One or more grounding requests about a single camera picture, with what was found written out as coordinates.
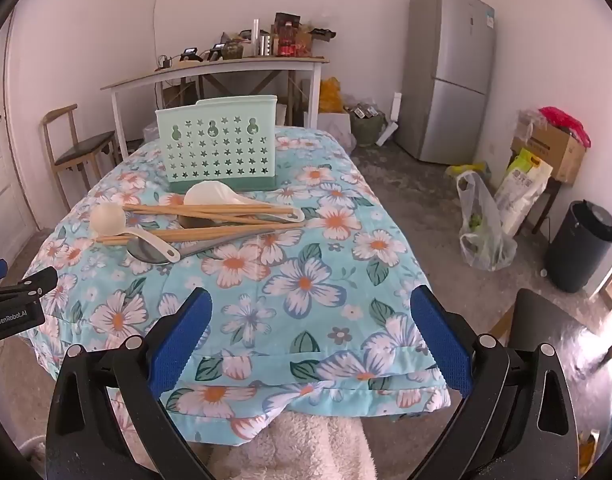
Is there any mint green utensil basket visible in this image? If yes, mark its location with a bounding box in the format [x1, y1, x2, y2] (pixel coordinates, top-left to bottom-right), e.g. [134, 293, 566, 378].
[155, 95, 278, 195]

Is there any white board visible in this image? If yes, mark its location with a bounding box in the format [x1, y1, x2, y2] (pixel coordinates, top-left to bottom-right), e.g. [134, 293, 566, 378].
[376, 92, 403, 147]

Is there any brown cardboard box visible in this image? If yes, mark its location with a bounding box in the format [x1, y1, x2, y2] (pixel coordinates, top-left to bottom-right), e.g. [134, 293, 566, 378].
[293, 22, 337, 56]
[510, 110, 587, 185]

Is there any white box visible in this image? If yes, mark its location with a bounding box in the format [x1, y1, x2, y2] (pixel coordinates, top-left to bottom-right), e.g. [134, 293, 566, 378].
[316, 110, 357, 153]

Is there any cream fleece cloth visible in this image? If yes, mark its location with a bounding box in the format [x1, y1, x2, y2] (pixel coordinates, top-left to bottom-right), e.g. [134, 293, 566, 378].
[226, 410, 377, 480]

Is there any wooden chair dark seat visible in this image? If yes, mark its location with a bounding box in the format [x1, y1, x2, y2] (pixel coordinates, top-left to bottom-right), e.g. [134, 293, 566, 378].
[41, 104, 119, 213]

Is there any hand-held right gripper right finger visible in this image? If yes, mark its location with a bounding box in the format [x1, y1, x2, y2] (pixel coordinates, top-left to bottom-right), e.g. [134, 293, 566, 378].
[408, 285, 582, 480]

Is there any black trash bin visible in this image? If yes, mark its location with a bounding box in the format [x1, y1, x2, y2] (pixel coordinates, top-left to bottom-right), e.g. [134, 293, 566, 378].
[543, 200, 612, 293]

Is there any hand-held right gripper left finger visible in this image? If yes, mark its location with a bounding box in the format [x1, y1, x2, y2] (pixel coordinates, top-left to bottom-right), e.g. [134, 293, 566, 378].
[45, 287, 217, 480]

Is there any white wooden table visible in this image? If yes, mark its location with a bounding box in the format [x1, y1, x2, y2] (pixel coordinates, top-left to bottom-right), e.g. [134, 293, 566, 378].
[101, 55, 331, 161]

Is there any yellow plastic bag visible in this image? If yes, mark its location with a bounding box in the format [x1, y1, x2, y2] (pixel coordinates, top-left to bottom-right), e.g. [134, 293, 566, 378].
[318, 77, 344, 113]

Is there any red plastic bag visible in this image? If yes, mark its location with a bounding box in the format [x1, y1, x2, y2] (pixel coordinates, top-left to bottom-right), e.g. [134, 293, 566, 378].
[538, 106, 592, 148]

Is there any white plastic ladle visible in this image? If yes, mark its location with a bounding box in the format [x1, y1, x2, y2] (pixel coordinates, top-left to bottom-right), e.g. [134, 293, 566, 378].
[89, 203, 181, 262]

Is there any white panel door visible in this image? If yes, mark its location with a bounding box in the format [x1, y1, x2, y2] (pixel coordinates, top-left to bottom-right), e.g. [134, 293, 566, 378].
[0, 25, 37, 256]

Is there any floral light blue blanket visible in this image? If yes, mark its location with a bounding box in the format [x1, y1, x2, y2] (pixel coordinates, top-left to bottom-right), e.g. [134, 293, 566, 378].
[23, 125, 452, 443]

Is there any silver refrigerator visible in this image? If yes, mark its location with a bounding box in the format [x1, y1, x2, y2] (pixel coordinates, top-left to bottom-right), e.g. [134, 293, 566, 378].
[392, 0, 497, 166]

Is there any cola bottle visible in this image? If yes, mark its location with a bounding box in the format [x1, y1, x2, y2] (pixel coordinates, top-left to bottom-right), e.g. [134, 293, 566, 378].
[277, 20, 296, 57]

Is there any clear plastic bag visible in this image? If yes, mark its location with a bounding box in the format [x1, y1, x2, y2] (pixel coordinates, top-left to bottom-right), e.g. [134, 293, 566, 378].
[456, 170, 518, 272]

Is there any yellow green bag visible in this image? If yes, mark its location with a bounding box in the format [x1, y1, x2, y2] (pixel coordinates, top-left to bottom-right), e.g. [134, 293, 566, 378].
[445, 161, 492, 181]

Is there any white yellow rice sack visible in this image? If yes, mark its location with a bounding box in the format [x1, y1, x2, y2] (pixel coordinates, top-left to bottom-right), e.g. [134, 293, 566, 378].
[493, 147, 554, 238]

